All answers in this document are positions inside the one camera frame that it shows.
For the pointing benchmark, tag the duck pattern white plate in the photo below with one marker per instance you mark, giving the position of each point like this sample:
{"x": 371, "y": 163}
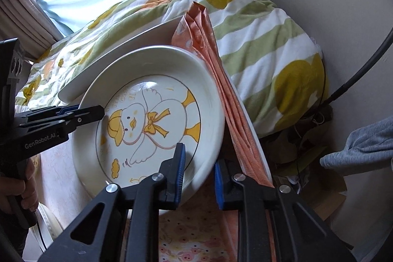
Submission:
{"x": 153, "y": 98}

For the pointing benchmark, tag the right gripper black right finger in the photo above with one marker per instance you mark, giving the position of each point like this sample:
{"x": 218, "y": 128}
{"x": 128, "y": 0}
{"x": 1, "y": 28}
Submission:
{"x": 274, "y": 224}

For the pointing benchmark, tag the pink white table cloth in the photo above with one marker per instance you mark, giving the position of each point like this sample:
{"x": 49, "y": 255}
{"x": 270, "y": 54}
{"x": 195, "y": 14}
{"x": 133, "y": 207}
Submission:
{"x": 58, "y": 186}

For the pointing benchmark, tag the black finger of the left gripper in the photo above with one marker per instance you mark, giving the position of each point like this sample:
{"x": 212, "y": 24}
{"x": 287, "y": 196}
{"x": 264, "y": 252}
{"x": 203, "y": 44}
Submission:
{"x": 49, "y": 111}
{"x": 81, "y": 116}

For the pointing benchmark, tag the orange floral cloth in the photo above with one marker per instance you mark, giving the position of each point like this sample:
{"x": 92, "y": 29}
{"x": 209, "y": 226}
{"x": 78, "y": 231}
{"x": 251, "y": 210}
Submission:
{"x": 199, "y": 44}

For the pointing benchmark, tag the grey garment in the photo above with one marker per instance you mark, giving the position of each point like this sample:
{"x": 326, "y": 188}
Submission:
{"x": 366, "y": 149}

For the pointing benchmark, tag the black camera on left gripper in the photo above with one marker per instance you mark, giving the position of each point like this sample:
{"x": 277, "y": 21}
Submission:
{"x": 12, "y": 58}

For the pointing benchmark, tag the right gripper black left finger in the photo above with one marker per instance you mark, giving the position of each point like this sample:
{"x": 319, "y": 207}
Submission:
{"x": 121, "y": 224}

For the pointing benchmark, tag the floral green orange blanket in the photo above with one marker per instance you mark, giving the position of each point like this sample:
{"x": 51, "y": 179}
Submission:
{"x": 275, "y": 66}

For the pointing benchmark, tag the person left hand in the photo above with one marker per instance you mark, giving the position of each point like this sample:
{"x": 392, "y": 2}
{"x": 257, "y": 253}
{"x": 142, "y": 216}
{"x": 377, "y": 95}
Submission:
{"x": 27, "y": 189}

